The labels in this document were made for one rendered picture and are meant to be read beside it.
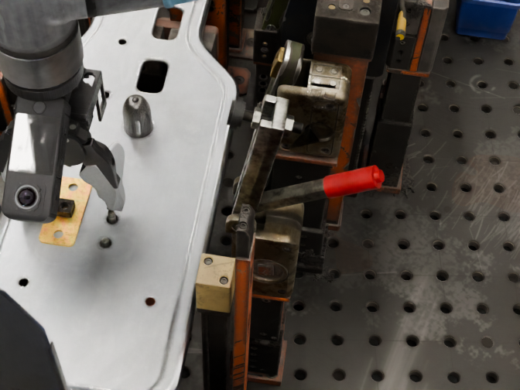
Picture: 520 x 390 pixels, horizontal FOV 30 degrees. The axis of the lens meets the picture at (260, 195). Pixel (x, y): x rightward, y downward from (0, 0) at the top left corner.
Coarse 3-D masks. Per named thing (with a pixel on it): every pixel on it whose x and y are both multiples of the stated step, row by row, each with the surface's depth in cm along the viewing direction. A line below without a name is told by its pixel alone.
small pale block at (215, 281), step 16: (208, 256) 93; (208, 272) 92; (224, 272) 92; (208, 288) 91; (224, 288) 91; (208, 304) 94; (224, 304) 94; (208, 320) 98; (224, 320) 97; (208, 336) 101; (224, 336) 100; (208, 352) 104; (224, 352) 103; (208, 368) 108; (224, 368) 107; (208, 384) 111; (224, 384) 110
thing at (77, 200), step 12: (72, 180) 105; (60, 192) 104; (72, 192) 104; (84, 192) 104; (60, 204) 102; (72, 204) 102; (84, 204) 103; (60, 216) 102; (72, 216) 102; (48, 228) 101; (60, 228) 101; (72, 228) 101; (48, 240) 100; (60, 240) 100; (72, 240) 100
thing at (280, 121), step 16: (272, 96) 85; (240, 112) 83; (256, 112) 84; (272, 112) 85; (256, 128) 85; (272, 128) 83; (288, 128) 84; (256, 144) 85; (272, 144) 84; (256, 160) 87; (272, 160) 86; (256, 176) 89; (240, 192) 91; (256, 192) 91; (240, 208) 94; (256, 208) 93
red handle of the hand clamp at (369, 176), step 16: (336, 176) 90; (352, 176) 89; (368, 176) 88; (384, 176) 89; (272, 192) 94; (288, 192) 93; (304, 192) 92; (320, 192) 91; (336, 192) 90; (352, 192) 90; (272, 208) 95
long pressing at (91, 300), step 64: (128, 64) 114; (192, 64) 115; (192, 128) 109; (128, 192) 104; (192, 192) 105; (0, 256) 99; (64, 256) 100; (128, 256) 100; (192, 256) 100; (64, 320) 96; (128, 320) 96; (192, 320) 96; (128, 384) 92
